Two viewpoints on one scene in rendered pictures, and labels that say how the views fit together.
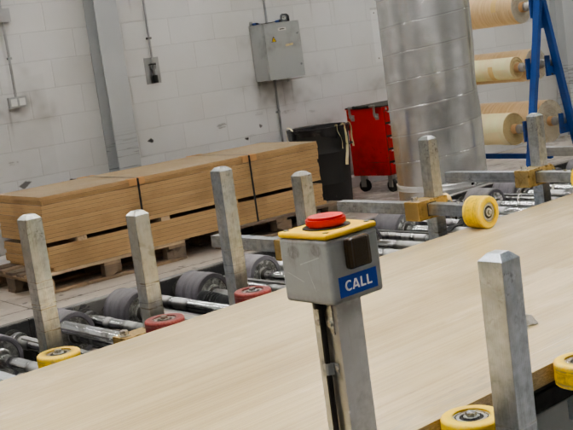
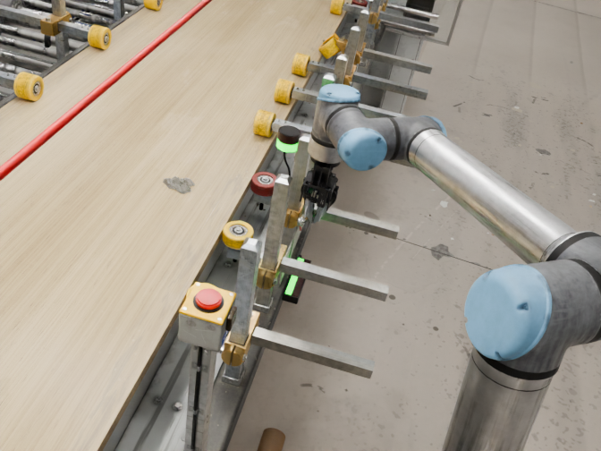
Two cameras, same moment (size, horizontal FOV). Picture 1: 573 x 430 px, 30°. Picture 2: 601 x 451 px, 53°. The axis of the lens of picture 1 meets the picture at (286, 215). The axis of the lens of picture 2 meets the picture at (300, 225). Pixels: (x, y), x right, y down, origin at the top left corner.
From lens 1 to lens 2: 0.78 m
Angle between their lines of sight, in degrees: 49
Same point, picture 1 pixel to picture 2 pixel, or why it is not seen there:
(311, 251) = (207, 327)
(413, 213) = (48, 29)
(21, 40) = not seen: outside the picture
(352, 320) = not seen: hidden behind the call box
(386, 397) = (139, 273)
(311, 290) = (201, 342)
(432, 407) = (174, 284)
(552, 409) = not seen: hidden behind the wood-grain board
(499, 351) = (244, 288)
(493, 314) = (244, 272)
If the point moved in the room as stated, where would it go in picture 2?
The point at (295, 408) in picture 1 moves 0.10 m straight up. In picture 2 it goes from (84, 290) to (80, 257)
